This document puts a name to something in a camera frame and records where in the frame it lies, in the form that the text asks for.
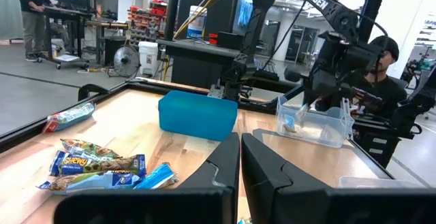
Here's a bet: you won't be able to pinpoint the black table clamp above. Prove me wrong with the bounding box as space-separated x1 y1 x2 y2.
77 83 110 102

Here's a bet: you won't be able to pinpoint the dark blue Chewy granola bar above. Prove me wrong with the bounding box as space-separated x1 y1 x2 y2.
36 170 146 196
48 150 147 178

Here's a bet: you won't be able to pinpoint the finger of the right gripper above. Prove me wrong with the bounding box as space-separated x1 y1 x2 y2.
315 80 355 106
284 65 321 108

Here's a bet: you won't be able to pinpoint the black cabinet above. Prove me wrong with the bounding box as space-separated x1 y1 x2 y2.
156 38 249 89

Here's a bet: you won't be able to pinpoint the black standing desk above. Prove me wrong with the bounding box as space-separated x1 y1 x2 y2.
40 5 95 70

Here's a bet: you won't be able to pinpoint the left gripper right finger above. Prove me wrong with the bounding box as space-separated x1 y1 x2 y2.
240 132 436 224

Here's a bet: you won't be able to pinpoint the red parts bin rack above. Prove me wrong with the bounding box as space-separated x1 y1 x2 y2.
127 5 168 48

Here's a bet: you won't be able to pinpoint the clear plastic bin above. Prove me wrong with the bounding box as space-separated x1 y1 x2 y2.
275 96 355 149
339 175 426 189

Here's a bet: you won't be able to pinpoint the person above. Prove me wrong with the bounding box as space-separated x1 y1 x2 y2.
315 35 409 119
15 0 55 63

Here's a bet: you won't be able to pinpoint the white trash bin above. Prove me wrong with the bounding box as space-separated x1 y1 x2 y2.
138 41 160 77

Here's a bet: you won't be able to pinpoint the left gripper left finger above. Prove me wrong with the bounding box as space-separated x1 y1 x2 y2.
53 131 240 224

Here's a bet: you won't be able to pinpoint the light blue granola bar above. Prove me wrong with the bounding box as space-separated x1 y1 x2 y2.
282 113 298 133
133 162 180 190

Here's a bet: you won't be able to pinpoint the black aluminium table frame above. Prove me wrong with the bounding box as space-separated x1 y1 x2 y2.
0 79 423 184

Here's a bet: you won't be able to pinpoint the teal plastic bin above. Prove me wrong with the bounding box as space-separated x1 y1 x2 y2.
157 90 238 142

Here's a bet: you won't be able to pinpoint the white and blue container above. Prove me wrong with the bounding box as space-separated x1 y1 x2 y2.
186 5 208 39

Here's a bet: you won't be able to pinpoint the grey metal base plate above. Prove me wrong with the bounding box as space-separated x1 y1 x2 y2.
207 84 225 99

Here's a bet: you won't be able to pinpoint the black drawer unit white labels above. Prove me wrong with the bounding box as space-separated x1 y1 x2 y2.
354 120 405 169

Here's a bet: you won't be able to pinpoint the grey floor fan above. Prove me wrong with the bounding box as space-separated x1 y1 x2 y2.
112 45 141 78

